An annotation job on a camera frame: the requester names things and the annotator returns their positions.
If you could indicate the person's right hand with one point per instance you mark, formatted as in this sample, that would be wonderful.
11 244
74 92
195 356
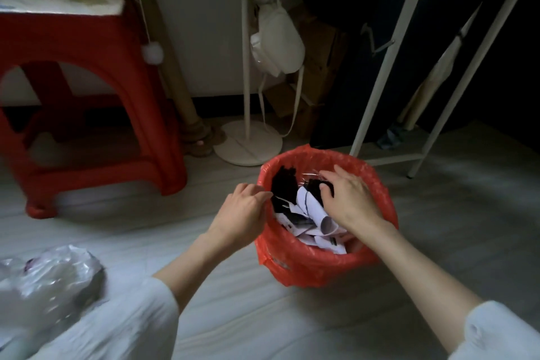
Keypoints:
354 203

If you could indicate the person's left hand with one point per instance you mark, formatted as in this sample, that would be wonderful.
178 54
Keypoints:
240 220

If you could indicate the black mesh piece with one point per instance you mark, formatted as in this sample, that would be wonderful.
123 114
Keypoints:
314 189
282 186

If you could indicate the red-lined waste basket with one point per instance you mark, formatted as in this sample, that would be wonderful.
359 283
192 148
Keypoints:
270 170

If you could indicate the clear plastic bag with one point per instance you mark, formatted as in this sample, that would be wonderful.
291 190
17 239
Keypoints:
46 284

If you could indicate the person's right forearm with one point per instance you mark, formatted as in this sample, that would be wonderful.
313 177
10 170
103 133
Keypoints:
422 288

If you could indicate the person's left forearm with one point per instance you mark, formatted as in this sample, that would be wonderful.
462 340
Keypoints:
198 267

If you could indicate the white round fan base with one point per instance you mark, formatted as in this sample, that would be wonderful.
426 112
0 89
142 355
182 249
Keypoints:
249 149

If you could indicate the small teal object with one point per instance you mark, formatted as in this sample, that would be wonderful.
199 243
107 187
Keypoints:
392 138

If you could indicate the beige leaning roll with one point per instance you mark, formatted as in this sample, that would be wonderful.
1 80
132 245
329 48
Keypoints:
438 77

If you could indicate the white left sleeve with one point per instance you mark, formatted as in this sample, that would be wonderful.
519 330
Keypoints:
126 326

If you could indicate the white sleeve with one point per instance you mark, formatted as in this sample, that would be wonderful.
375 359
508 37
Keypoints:
126 326
498 334

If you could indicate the white right sleeve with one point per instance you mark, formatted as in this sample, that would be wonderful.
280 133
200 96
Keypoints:
498 334

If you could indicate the red plastic stool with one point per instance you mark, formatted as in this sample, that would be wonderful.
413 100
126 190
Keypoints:
105 47

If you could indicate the paint-stained white board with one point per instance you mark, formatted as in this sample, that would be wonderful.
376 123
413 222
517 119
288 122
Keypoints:
63 1

